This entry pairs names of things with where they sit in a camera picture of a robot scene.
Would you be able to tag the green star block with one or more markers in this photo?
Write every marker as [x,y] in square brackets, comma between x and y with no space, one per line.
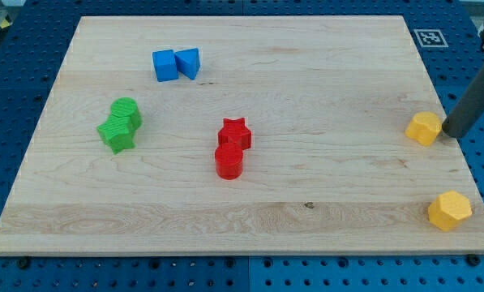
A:
[117,133]

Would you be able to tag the light wooden board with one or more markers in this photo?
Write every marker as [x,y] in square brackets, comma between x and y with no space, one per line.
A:
[329,172]

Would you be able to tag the yellow heart block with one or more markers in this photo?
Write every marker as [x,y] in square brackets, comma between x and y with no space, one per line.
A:
[424,127]

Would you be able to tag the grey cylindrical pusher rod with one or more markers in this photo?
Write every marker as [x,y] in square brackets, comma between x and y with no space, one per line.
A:
[468,109]

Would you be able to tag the green cylinder block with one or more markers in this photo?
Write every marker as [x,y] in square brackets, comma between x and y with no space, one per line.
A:
[126,107]

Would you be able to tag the yellow hexagon block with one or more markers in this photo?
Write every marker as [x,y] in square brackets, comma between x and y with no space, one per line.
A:
[449,210]

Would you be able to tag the red star block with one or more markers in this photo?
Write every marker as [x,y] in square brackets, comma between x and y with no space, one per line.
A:
[235,131]

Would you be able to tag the blue triangle block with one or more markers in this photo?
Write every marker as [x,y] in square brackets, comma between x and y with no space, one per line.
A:
[188,62]

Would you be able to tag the red cylinder block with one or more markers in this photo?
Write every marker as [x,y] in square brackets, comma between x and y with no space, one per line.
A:
[229,159]

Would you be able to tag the white fiducial marker tag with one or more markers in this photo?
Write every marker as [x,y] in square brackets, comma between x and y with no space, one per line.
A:
[430,38]

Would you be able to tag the blue cube block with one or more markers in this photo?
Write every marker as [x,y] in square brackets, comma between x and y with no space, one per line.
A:
[165,65]

